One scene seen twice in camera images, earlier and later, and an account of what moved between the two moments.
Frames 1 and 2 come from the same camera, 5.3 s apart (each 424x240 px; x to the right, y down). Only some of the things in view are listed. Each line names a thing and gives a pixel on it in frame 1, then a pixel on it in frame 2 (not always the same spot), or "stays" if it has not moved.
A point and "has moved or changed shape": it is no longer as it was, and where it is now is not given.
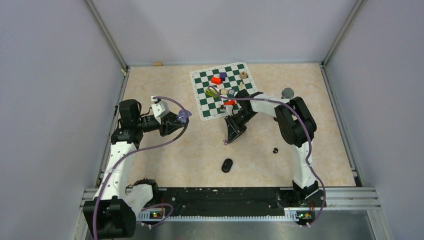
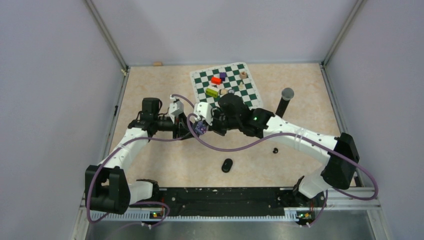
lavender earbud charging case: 183,115 has moved or changed shape
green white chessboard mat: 214,86 stays
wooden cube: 243,75 stays
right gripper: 234,130 -> 213,127
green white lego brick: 211,92 stays
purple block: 223,75 stays
